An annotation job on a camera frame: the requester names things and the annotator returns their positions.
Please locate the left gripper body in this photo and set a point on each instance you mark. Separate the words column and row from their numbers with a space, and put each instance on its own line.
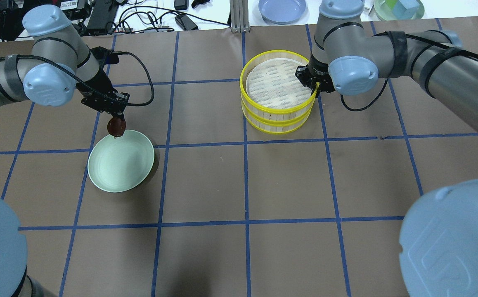
column 100, row 87

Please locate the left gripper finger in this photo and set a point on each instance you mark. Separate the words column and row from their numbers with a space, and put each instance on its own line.
column 118, row 121

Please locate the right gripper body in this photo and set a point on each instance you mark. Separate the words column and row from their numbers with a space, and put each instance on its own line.
column 318, row 75

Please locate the brown steamed bun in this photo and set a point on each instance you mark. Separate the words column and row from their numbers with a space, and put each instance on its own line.
column 114, row 132

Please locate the yellow bamboo steamer tray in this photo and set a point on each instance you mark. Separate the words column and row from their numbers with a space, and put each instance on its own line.
column 276, row 123

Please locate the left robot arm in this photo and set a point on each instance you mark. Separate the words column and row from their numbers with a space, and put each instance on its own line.
column 59, row 64

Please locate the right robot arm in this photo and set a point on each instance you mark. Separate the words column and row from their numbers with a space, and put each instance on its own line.
column 439, row 233

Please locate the light green plate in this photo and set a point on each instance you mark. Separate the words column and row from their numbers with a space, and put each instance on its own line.
column 118, row 164

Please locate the blue plate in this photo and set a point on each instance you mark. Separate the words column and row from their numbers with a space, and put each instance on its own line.
column 282, row 11

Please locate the green plate with blocks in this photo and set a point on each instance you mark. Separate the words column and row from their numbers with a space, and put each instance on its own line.
column 389, row 10

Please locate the black power adapter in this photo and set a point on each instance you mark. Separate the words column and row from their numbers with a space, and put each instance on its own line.
column 185, row 23

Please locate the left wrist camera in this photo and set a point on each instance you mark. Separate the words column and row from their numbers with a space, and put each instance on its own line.
column 104, row 56

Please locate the aluminium frame post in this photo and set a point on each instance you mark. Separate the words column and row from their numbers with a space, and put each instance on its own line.
column 240, row 22

